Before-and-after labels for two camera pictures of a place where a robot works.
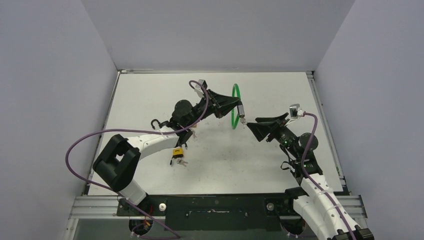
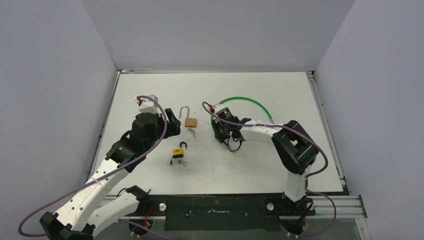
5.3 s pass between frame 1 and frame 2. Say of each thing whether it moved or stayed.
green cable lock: moved
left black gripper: moved
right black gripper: moved
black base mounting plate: stayed
